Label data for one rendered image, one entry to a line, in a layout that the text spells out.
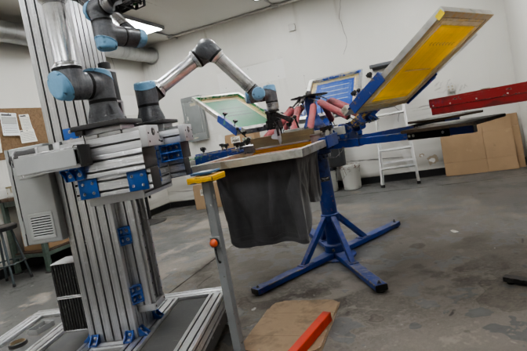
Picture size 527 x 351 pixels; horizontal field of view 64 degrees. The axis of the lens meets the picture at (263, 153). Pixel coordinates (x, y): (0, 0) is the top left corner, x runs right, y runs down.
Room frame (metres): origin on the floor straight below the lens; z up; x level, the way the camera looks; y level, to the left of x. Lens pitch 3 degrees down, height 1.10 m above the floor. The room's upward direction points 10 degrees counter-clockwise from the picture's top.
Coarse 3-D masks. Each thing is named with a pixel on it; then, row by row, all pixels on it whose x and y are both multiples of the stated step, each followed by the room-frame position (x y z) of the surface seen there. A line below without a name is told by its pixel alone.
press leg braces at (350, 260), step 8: (320, 224) 3.27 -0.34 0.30; (336, 224) 3.21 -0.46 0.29; (344, 224) 3.45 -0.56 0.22; (352, 224) 3.47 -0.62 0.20; (320, 232) 3.23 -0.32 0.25; (336, 232) 3.18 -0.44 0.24; (360, 232) 3.52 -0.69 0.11; (312, 240) 3.21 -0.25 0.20; (320, 240) 3.68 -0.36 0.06; (344, 240) 3.10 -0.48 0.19; (312, 248) 3.16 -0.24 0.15; (344, 248) 3.05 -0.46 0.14; (304, 256) 3.15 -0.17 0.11; (352, 256) 3.00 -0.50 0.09; (304, 264) 3.10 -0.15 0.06; (352, 264) 2.94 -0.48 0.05
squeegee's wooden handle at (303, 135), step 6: (288, 132) 2.54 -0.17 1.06; (294, 132) 2.52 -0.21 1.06; (300, 132) 2.51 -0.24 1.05; (306, 132) 2.50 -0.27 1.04; (312, 132) 2.48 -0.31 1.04; (258, 138) 2.61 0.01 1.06; (264, 138) 2.59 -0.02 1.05; (270, 138) 2.58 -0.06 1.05; (282, 138) 2.55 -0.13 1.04; (288, 138) 2.54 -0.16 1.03; (294, 138) 2.53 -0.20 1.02; (300, 138) 2.51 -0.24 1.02; (306, 138) 2.50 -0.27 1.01; (252, 144) 2.63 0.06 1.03; (258, 144) 2.61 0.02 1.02; (264, 144) 2.60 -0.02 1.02; (270, 144) 2.58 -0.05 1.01; (276, 144) 2.57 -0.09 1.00
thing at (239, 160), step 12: (312, 144) 2.08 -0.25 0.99; (324, 144) 2.31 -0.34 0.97; (228, 156) 2.49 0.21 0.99; (240, 156) 2.58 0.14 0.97; (252, 156) 2.02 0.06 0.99; (264, 156) 1.96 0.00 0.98; (276, 156) 1.94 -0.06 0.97; (288, 156) 1.92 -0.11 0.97; (300, 156) 1.90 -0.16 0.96; (192, 168) 2.11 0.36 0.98; (204, 168) 2.08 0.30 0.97
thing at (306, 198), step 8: (296, 160) 2.02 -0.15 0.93; (304, 160) 2.15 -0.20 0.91; (312, 160) 2.29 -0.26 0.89; (304, 168) 2.15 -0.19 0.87; (312, 168) 2.28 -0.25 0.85; (304, 176) 2.13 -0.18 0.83; (312, 176) 2.27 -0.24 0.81; (304, 184) 2.13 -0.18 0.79; (312, 184) 2.26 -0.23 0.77; (320, 184) 2.44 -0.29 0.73; (304, 192) 2.10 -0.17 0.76; (312, 192) 2.25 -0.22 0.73; (320, 192) 2.38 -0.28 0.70; (304, 200) 2.09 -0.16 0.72; (312, 200) 2.24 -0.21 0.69; (320, 200) 2.37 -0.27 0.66; (304, 208) 2.08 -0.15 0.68
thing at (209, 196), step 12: (192, 180) 1.84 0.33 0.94; (204, 180) 1.82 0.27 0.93; (204, 192) 1.87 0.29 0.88; (216, 204) 1.89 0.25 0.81; (216, 216) 1.87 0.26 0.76; (216, 228) 1.86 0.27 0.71; (228, 264) 1.89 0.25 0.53; (228, 276) 1.87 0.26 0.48; (228, 288) 1.86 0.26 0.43; (228, 300) 1.87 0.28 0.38; (228, 312) 1.87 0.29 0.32; (240, 336) 1.88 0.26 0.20; (240, 348) 1.86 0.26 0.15
